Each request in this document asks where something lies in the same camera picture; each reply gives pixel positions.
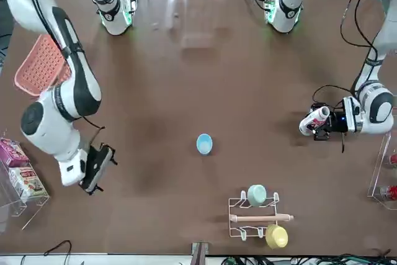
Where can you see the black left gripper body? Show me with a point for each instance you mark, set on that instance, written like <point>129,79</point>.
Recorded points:
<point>339,122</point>

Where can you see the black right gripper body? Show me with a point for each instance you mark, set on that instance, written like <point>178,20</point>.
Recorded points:
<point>94,165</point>

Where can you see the white juice bottle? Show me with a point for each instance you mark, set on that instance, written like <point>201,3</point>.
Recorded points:
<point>311,122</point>

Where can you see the blue ceramic cup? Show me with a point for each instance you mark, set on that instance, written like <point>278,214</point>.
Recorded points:
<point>204,145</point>

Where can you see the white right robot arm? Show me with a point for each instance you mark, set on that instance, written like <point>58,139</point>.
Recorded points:
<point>52,128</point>

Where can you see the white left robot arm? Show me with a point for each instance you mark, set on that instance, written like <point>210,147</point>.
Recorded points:
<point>378,110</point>

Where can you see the clear acrylic bottle shelf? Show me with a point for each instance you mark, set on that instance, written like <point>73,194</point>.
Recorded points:
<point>376,168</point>

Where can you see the red cola bottle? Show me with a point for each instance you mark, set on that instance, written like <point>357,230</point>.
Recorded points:
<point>393,159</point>
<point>387,192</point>

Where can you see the pale green cup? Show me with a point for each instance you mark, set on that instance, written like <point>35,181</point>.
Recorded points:
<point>256,195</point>

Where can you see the yellow cup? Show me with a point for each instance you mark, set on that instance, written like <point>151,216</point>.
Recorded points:
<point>277,237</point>

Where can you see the beige snack packet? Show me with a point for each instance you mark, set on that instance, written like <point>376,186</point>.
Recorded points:
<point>28,182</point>

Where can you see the clear acrylic snack stand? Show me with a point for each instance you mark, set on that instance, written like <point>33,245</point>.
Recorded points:
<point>18,209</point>

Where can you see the purple snack packet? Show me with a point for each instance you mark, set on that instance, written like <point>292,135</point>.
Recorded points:
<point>14,153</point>

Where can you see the pink plastic basket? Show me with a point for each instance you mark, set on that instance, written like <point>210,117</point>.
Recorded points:
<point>40,66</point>

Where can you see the aluminium frame post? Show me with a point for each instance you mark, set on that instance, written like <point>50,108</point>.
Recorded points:
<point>199,254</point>

